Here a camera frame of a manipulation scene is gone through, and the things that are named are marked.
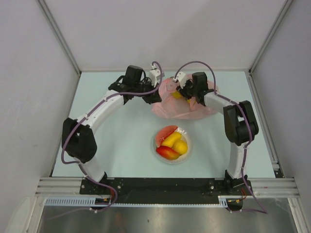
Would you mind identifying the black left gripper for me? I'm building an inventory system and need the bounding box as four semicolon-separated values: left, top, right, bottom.
133;78;161;104

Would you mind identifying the pink plastic bag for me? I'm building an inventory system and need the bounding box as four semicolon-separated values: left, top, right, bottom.
151;78;217;120

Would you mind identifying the fake watermelon slice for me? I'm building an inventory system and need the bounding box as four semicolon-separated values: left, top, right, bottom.
155;125;178;148

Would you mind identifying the yellow fake mango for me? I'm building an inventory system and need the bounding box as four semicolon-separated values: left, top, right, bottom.
161;132;182;148

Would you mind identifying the red fake mango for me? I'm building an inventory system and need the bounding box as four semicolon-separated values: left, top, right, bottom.
156;146;180;160

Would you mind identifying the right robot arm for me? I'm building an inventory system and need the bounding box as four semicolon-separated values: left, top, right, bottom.
173;72;259;195

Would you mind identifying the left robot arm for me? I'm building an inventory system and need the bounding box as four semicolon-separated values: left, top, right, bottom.
61;61;164;194

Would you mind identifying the yellow fake fruit in bag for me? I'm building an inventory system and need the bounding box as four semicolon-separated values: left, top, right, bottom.
171;91;190;103

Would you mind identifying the white paper plate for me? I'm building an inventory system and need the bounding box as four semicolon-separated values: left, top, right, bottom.
154;125;193;164

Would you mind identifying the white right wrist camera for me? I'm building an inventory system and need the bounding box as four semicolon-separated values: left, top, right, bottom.
173;71;188;89

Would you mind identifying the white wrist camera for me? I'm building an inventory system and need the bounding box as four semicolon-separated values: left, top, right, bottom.
148;68;161;87
173;71;188;89

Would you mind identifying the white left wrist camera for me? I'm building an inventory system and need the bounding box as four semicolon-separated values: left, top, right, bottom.
148;68;161;87

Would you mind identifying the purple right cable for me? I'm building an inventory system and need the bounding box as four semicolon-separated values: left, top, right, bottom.
174;60;268;215

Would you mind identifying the purple cable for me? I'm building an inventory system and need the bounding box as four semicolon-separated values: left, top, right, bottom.
174;60;268;215
45;61;164;220

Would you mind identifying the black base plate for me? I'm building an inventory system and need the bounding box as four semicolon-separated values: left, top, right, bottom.
79;177;253;204

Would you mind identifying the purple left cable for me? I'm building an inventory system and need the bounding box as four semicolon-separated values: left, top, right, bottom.
45;61;164;220

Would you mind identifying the aluminium frame rail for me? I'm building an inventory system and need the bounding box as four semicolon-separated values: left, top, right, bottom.
36;0;82;76

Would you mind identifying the white cable duct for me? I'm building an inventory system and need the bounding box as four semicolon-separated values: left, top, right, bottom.
45;197;111;207

